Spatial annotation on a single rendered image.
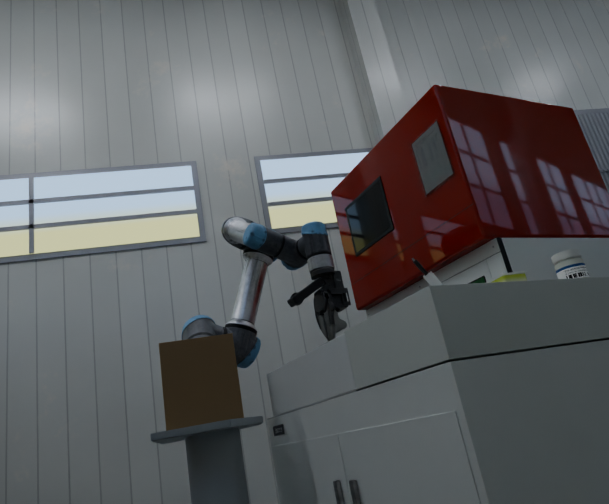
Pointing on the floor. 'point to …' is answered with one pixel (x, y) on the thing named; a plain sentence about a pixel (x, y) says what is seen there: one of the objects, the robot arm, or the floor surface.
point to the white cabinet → (475, 433)
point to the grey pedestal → (214, 459)
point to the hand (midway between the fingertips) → (329, 339)
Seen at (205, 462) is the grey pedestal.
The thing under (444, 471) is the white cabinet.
